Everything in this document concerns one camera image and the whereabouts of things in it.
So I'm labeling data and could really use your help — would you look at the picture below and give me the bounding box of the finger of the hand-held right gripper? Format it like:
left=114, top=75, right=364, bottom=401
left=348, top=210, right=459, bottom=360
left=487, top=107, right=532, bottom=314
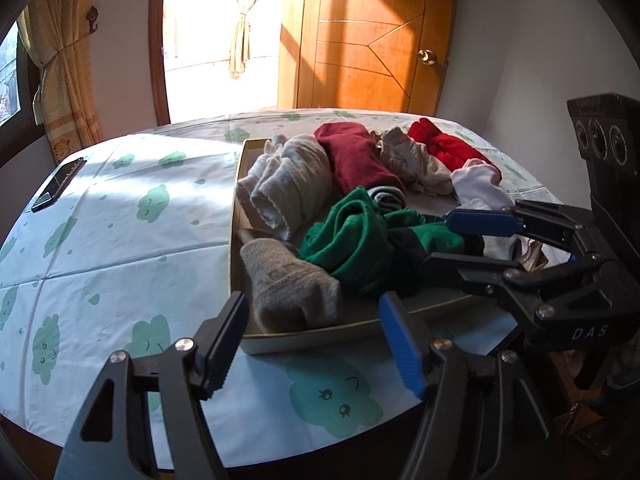
left=444, top=200, right=588, bottom=261
left=422, top=251, right=603, bottom=321

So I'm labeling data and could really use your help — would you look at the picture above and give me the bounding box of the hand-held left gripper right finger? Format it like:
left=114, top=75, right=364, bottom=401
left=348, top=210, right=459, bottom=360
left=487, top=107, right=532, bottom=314
left=377, top=291, right=556, bottom=480

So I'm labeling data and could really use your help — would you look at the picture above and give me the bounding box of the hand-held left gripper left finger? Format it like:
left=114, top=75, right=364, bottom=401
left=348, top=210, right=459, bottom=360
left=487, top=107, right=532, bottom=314
left=52, top=291, right=250, bottom=480

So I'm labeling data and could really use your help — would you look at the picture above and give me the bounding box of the grey white sock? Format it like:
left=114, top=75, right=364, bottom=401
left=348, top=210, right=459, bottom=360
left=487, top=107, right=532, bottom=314
left=477, top=232, right=523, bottom=263

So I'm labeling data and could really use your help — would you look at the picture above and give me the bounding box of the pale pink sock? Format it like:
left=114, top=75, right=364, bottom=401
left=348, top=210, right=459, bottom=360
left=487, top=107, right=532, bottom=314
left=450, top=157, right=516, bottom=211

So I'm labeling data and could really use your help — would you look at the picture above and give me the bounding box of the bright red fuzzy sock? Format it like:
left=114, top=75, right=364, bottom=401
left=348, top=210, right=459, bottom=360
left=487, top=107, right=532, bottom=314
left=406, top=117, right=496, bottom=173

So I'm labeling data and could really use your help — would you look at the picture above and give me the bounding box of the shallow cardboard box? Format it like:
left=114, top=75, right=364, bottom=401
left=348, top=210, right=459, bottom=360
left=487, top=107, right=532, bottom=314
left=227, top=136, right=573, bottom=357

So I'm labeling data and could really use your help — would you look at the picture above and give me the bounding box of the beige pink-trimmed sock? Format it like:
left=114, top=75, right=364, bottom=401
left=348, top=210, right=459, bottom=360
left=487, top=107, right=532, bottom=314
left=370, top=126, right=456, bottom=198

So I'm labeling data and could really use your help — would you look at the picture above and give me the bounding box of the beige knit sock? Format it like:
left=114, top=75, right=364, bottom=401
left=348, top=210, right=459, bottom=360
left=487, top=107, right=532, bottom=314
left=239, top=237, right=345, bottom=335

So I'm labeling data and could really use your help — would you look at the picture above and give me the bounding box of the grey striped sock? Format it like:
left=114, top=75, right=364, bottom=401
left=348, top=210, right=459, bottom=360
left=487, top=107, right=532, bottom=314
left=367, top=185, right=407, bottom=213

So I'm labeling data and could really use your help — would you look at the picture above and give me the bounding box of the green and black sock pair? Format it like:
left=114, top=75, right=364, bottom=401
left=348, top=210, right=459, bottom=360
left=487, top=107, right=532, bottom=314
left=299, top=185, right=486, bottom=298

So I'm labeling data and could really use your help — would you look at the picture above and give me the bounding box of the dark red sock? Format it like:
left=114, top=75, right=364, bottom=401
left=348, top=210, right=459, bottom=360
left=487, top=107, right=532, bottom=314
left=314, top=122, right=407, bottom=198

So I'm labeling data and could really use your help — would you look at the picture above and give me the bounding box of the cream dotted sock bundle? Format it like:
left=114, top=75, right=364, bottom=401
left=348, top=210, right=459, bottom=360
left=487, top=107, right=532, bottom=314
left=236, top=134, right=335, bottom=238

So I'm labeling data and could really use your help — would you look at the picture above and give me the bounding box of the table with cloud tablecloth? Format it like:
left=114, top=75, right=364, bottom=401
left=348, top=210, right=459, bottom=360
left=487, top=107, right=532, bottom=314
left=0, top=107, right=563, bottom=471

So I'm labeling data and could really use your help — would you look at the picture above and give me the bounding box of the wooden door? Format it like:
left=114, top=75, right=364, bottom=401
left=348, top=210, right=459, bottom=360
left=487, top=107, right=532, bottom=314
left=277, top=0, right=460, bottom=115

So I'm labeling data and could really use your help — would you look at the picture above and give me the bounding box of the black smartphone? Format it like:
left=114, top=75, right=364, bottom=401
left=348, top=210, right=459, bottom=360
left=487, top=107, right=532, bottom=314
left=31, top=157, right=86, bottom=213

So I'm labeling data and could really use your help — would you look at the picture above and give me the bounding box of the sheer tied curtain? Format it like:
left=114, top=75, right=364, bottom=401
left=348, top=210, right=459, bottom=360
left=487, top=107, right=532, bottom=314
left=229, top=0, right=282, bottom=80

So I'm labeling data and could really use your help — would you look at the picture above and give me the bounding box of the yellow patterned curtain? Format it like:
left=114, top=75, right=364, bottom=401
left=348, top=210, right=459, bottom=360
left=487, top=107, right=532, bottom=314
left=22, top=0, right=103, bottom=153

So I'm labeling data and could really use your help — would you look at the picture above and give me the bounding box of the window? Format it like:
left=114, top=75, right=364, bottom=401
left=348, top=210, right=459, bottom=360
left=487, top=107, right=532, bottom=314
left=0, top=15, right=41, bottom=131

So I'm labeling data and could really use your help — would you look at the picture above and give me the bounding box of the wooden door frame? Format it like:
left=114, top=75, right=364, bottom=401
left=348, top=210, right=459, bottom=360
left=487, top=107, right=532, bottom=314
left=149, top=0, right=173, bottom=126

